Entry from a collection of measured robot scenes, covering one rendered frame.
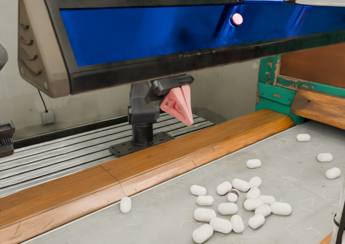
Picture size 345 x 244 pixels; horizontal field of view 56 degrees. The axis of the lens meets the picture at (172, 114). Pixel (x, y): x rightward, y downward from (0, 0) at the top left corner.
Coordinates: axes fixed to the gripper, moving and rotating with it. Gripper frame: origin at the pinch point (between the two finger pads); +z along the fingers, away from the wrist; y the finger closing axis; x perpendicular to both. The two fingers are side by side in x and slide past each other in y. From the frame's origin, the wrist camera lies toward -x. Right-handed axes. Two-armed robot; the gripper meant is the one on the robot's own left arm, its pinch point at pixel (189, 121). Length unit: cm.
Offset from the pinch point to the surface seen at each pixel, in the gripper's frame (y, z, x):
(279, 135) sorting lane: 32.8, 7.8, 8.9
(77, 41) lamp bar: -31.7, 5.1, -31.3
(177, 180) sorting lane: -3.4, 8.4, 8.9
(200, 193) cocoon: -4.0, 13.6, 3.3
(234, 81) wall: 132, -59, 91
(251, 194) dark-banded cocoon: 2.3, 18.5, -1.8
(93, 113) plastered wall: 61, -103, 168
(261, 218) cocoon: -1.5, 22.7, -4.8
